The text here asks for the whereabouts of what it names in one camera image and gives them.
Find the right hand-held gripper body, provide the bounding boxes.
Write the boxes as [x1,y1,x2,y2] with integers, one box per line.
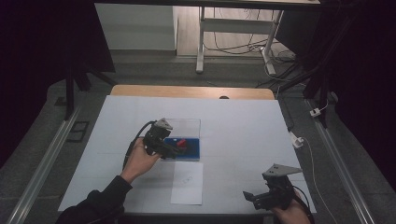
[252,163,304,211]

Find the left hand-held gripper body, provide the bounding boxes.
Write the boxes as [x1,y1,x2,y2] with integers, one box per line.
[142,118,176,158]

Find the clear box with blue pad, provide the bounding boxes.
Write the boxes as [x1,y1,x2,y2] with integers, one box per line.
[162,118,202,162]

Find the person's right hand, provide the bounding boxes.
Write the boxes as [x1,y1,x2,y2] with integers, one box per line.
[270,189,312,224]

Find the person's left hand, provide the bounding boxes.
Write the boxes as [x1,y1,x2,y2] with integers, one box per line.
[120,136,163,185]

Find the small white paper sheet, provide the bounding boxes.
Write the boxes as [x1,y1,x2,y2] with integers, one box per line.
[170,161,205,206]

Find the wooden table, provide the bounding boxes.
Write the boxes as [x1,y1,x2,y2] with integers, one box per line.
[109,84,276,101]

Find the large white table cover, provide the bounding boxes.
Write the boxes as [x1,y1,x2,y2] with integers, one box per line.
[58,94,318,217]

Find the black stand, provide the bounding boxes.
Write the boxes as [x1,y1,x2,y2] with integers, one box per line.
[64,63,119,121]
[278,52,332,129]

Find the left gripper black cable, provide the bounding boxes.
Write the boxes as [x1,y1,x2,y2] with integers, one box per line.
[122,119,157,172]

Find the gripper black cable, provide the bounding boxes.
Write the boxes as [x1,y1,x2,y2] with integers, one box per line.
[122,119,157,172]
[292,185,316,224]

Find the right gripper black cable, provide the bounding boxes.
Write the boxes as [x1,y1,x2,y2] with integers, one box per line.
[292,185,316,224]

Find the white cable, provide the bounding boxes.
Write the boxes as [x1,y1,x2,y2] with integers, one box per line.
[302,136,340,224]

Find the aluminium rail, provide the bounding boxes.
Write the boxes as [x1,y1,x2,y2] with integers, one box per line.
[6,106,82,224]
[305,98,376,224]

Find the black floor cables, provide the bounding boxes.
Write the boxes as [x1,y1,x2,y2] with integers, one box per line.
[203,7,307,89]

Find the white desk frame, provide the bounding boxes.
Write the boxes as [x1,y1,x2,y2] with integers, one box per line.
[195,6,285,77]

